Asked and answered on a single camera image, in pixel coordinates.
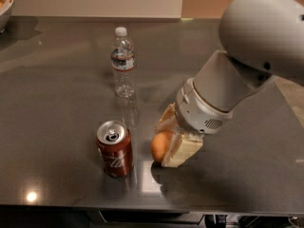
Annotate clear plastic water bottle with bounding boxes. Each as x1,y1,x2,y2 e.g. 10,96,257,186
111,27,136,98

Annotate metal bowl with fruit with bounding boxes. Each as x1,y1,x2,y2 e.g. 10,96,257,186
0,0,14,33

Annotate red coke can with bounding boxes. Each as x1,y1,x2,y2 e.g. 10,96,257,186
96,121,133,178

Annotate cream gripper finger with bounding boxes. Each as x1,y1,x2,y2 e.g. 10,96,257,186
161,131,204,167
155,104,178,134

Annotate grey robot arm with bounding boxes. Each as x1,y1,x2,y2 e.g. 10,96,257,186
150,0,304,167

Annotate orange fruit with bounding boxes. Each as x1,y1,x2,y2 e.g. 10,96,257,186
150,131,173,162

